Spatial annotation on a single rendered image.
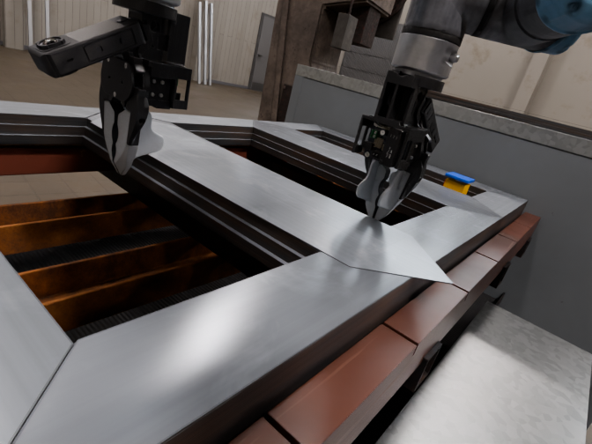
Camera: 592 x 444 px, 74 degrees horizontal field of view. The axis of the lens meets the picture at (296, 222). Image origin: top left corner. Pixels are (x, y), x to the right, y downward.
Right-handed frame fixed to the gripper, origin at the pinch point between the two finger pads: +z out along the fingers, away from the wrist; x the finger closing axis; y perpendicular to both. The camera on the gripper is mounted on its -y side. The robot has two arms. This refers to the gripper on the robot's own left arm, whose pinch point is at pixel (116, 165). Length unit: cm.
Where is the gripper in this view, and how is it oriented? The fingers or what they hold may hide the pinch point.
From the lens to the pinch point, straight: 57.0
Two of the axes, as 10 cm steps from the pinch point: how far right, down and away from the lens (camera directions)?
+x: -7.5, -4.1, 5.2
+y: 6.2, -1.5, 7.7
